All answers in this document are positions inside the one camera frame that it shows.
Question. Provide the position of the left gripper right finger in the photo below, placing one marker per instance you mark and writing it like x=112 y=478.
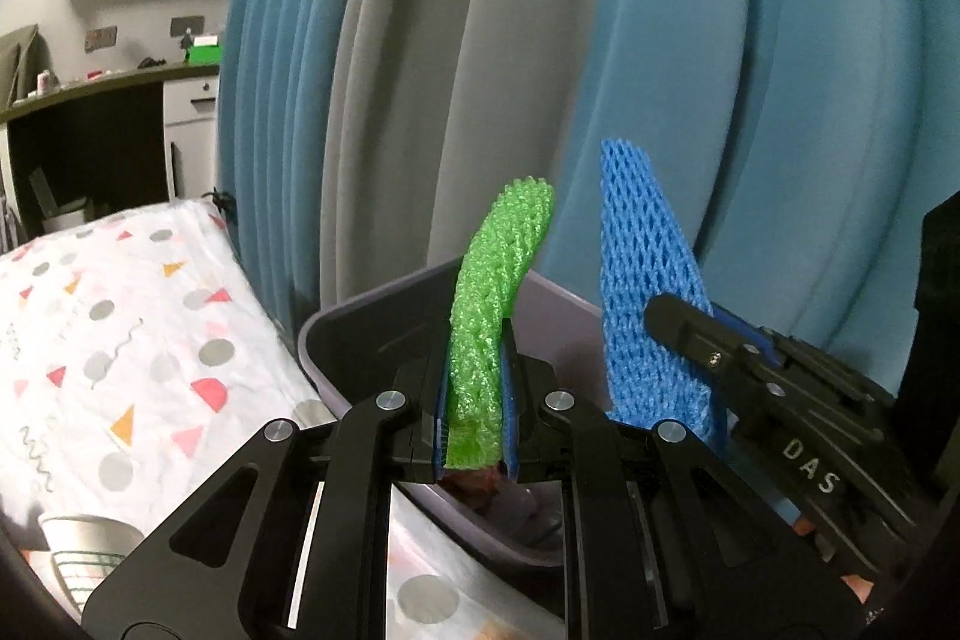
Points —
x=660 y=538

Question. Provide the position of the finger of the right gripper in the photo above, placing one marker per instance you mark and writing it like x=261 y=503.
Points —
x=771 y=381

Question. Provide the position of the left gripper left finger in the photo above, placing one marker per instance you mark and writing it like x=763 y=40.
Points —
x=288 y=539

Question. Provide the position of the blue foam net sleeve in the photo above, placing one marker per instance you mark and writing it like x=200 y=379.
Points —
x=644 y=254

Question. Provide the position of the grid paper cup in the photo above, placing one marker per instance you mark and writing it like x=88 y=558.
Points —
x=85 y=550

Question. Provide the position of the green foam net sleeve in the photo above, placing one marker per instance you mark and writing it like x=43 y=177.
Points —
x=495 y=264

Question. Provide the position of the purple plastic trash bin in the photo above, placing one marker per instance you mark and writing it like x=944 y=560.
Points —
x=396 y=337

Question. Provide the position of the patterned white tablecloth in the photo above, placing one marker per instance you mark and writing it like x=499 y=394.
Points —
x=135 y=361

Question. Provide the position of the blue grey curtain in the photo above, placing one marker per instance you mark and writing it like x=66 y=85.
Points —
x=800 y=143

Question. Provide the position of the dark desk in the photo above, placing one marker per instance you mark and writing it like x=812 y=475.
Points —
x=101 y=140

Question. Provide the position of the white drawer cabinet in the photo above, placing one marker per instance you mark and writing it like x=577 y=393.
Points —
x=190 y=136

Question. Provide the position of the green box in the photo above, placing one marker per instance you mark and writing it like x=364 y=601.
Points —
x=204 y=50

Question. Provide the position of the grey upholstered headboard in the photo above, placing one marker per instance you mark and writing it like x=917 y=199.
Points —
x=17 y=65

